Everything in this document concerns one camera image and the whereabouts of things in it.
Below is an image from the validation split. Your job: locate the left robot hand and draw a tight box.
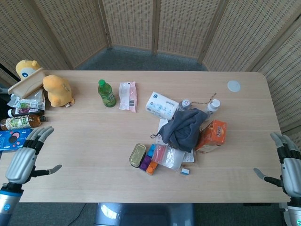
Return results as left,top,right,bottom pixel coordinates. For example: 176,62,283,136
5,126,63,186

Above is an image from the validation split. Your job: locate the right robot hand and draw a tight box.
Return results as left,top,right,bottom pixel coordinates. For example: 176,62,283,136
253,131,301,201

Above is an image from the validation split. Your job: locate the green plastic bottle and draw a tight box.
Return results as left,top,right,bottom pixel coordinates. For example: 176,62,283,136
97,79,117,108

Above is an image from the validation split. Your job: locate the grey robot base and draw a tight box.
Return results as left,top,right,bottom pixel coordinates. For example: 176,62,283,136
94,202,196,226

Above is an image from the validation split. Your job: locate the blue cookie box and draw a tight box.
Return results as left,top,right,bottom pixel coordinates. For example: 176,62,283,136
0,128,33,152

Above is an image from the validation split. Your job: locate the brown tea bottle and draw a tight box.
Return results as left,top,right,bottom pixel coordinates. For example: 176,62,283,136
0,114,47,131

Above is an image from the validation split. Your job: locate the dark bottle with white cap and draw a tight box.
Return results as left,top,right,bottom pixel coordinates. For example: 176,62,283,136
7,108,45,118

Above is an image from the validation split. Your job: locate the silver green snack packet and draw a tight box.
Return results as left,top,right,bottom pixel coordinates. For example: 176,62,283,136
7,89,46,112

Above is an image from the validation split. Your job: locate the beige plastic basket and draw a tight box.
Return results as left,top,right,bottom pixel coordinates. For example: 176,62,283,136
8,67,46,99

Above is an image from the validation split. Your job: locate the orange plush toy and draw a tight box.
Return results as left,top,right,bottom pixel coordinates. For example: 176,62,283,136
42,74,76,108

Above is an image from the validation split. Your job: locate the orange carton box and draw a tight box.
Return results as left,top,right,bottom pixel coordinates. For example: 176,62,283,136
195,120,228,152

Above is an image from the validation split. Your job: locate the yellow plush toy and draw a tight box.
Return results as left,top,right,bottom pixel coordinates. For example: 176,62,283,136
15,59,41,81

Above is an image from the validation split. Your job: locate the clear bottle with white cap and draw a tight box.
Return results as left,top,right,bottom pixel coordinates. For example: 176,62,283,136
206,99,222,116

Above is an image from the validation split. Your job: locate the gold tin can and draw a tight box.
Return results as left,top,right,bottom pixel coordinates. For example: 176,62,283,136
128,143,147,168

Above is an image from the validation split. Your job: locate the grey cloth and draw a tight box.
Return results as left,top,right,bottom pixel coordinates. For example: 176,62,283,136
150,107,208,153

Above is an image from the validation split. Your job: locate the clear zip bag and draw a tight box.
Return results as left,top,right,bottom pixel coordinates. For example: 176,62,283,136
153,144,186,174

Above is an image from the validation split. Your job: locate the purple toy block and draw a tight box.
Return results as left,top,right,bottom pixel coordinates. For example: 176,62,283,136
139,155,152,171

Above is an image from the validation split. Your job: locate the pink white snack packet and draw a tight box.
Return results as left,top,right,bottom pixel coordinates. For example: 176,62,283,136
118,81,137,113

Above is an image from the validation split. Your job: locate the clear bottle with logo cap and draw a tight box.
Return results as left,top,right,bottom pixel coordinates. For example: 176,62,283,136
177,99,191,113

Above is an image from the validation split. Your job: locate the orange toy block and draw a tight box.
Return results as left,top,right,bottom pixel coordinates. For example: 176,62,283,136
145,161,159,177

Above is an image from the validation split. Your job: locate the blue toy block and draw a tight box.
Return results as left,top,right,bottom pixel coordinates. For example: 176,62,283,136
147,144,158,158

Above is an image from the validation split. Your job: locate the white tissue pack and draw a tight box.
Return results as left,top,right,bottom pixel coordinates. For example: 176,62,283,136
145,91,180,120

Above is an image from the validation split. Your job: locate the bamboo folding screen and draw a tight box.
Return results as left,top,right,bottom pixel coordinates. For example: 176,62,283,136
0,0,301,151

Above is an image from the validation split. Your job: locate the black floor cable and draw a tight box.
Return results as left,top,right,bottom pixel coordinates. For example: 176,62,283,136
75,202,88,219

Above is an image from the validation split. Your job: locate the brown beaded string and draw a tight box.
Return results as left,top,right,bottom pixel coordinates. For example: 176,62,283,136
190,92,217,109

